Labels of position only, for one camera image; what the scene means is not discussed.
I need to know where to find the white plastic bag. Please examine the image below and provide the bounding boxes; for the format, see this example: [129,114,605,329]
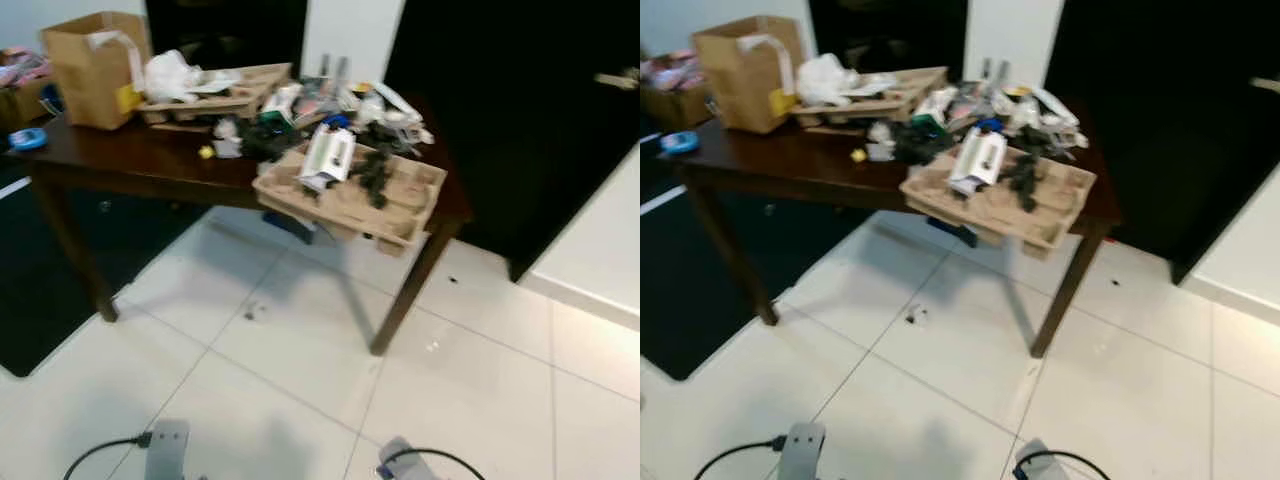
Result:
[797,53,863,107]
[145,50,209,105]

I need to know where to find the white plastic wrapper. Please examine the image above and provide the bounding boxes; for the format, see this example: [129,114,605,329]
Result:
[356,82,437,151]
[1008,86,1089,154]

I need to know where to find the white carton box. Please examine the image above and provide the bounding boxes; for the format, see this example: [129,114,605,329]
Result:
[298,125,357,194]
[947,128,1009,198]

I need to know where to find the moulded pulp tray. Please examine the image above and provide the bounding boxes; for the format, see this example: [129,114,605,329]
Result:
[252,140,449,257]
[899,145,1099,262]

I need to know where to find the black door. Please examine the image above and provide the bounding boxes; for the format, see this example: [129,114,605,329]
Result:
[384,0,641,283]
[1044,0,1280,286]

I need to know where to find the brown paper bag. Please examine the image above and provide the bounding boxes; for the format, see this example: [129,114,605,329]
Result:
[40,12,152,132]
[692,16,807,135]

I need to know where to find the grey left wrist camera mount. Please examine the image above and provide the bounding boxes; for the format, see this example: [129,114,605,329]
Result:
[779,421,828,480]
[144,419,192,480]

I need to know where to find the box with pink packets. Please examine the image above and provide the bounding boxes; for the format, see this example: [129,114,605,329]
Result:
[640,50,703,133]
[0,45,57,132]

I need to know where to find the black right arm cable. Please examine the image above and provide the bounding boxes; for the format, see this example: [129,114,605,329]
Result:
[384,447,489,480]
[1018,450,1113,480]

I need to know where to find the dark wooden table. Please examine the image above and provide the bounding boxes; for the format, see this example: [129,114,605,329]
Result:
[5,95,476,357]
[672,100,1123,360]

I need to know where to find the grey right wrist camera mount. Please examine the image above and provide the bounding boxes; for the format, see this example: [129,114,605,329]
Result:
[377,436,422,480]
[1012,439,1057,480]

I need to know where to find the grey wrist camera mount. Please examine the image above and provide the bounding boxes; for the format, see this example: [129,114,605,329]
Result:
[377,436,422,480]
[779,421,828,480]
[1012,439,1057,480]
[144,419,192,480]

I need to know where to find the flat cardboard tray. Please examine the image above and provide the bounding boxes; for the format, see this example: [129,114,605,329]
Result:
[790,67,950,130]
[135,63,294,127]

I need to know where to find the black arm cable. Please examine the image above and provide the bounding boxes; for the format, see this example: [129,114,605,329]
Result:
[384,447,489,480]
[693,434,789,480]
[62,431,154,480]
[1018,450,1113,480]

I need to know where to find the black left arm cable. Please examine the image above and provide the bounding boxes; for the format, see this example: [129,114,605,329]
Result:
[693,434,789,480]
[62,431,154,480]

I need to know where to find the black floor mat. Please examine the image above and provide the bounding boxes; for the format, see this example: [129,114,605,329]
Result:
[0,160,213,380]
[640,165,873,383]

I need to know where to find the black panel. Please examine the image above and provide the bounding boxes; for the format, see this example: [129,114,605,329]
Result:
[145,0,310,77]
[808,0,970,82]

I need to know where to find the small white cup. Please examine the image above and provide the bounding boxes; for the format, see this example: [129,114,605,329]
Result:
[213,118,245,160]
[866,122,897,164]

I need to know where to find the black tangled trash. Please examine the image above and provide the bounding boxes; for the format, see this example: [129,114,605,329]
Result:
[354,148,398,210]
[1005,152,1047,213]

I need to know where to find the green white carton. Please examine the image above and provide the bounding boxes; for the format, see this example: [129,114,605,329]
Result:
[910,88,958,135]
[258,85,303,132]

